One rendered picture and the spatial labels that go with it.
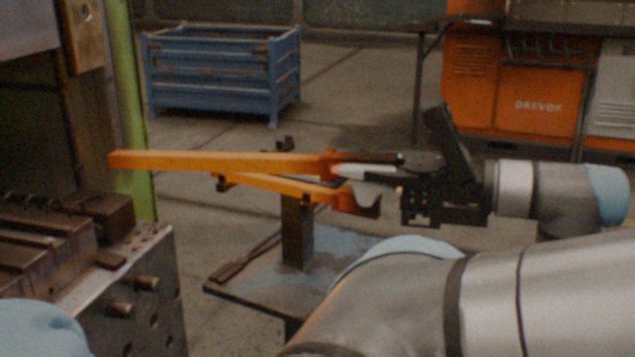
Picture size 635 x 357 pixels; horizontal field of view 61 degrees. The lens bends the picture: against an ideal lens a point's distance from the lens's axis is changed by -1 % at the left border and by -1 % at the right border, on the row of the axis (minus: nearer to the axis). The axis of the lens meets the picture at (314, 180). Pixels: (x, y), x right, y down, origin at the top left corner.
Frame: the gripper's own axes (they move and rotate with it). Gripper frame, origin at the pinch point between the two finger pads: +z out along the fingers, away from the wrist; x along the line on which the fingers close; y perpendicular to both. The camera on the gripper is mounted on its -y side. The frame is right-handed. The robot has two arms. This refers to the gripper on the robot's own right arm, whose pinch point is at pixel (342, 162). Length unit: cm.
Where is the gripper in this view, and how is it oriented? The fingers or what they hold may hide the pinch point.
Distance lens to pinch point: 75.1
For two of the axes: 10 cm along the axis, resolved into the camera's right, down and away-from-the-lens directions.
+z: -9.6, -0.8, 2.7
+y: 0.4, 9.2, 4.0
